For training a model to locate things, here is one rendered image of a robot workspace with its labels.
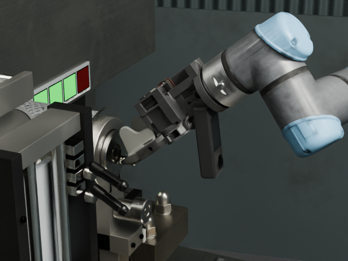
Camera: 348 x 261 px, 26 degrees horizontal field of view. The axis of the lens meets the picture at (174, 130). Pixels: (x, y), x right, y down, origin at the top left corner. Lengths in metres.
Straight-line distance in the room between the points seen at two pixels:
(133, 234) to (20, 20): 0.55
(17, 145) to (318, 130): 0.43
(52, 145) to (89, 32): 1.00
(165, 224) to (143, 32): 0.75
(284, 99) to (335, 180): 1.98
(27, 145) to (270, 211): 2.36
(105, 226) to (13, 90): 0.36
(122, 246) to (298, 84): 0.39
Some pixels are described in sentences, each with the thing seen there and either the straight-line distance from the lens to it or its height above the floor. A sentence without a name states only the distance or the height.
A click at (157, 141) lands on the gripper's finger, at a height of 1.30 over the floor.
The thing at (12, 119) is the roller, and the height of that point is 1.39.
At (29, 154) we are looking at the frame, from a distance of 0.78.
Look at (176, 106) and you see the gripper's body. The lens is 1.13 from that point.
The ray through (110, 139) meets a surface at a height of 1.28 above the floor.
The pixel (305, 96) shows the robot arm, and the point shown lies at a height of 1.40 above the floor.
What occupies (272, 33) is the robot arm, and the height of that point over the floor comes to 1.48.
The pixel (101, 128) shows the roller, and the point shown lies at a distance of 1.18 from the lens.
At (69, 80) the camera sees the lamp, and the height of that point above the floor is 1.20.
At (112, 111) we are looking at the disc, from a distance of 1.22.
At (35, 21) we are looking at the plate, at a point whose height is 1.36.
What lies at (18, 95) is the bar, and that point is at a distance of 0.93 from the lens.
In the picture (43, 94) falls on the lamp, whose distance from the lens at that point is 1.64.
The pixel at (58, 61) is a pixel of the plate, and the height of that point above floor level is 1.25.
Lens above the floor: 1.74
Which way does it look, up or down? 22 degrees down
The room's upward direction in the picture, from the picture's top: straight up
